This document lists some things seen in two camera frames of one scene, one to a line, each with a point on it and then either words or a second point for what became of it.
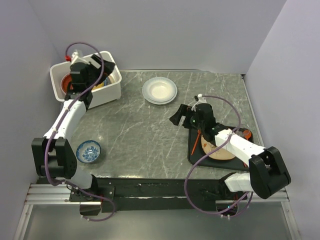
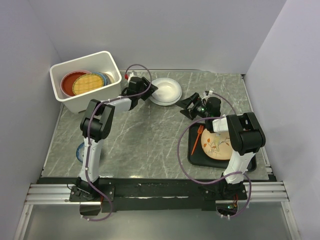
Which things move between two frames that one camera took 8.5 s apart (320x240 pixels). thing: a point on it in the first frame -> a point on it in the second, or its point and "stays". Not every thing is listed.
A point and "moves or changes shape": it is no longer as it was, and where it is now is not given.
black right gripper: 184,110 -> 187,102
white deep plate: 171,99 -> 166,103
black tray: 199,153 stays
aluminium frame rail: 43,193 stays
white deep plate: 159,89 moves or changes shape
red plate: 65,82 stays
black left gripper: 108,67 -> 151,90
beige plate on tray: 221,154 stays
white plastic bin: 111,92 stays
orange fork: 198,131 stays
